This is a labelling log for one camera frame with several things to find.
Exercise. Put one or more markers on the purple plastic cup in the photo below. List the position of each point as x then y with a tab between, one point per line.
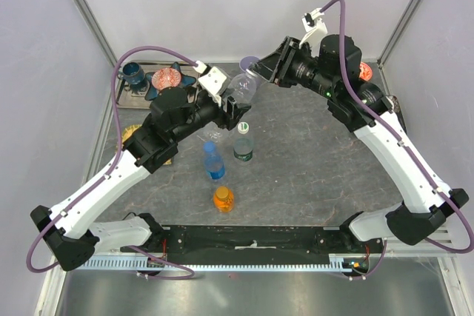
246	62

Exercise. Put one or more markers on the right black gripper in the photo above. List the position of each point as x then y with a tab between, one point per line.
266	66

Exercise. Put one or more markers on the slotted cable duct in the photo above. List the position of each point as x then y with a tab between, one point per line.
141	263

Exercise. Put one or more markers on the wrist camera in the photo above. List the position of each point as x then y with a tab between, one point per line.
314	26
213	80

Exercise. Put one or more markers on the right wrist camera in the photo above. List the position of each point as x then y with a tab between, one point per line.
314	26

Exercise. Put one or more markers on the clear plastic bottle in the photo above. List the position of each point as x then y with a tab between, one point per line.
243	88

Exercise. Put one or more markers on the green label water bottle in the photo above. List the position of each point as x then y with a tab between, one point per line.
243	144

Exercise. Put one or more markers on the dark blue mug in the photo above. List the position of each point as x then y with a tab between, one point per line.
132	73

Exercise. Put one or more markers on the metal tray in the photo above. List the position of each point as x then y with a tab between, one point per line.
132	97

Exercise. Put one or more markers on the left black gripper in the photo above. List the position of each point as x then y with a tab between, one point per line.
235	112

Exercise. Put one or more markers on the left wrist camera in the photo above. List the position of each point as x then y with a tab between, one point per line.
213	80

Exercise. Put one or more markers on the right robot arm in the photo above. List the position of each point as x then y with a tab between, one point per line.
369	114

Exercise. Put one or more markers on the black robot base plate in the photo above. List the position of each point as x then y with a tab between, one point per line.
205	245

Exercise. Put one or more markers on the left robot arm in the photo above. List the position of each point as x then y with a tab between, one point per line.
70	229

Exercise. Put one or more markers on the dark floral square plate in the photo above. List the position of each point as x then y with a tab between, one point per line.
394	104

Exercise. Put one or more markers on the orange juice bottle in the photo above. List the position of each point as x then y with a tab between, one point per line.
223	199

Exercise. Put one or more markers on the red patterned bowl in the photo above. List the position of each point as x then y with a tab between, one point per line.
366	72
166	77

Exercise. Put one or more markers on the blue star-shaped dish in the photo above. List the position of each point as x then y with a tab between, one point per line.
186	81

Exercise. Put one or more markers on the red patterned bowl right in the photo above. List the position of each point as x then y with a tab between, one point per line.
366	72

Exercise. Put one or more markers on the yellow bamboo mat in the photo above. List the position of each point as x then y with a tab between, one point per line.
128	131

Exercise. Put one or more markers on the blue label water bottle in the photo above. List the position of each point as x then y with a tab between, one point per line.
213	162

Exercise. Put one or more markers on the red patterned bowl left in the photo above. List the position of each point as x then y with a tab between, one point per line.
166	77

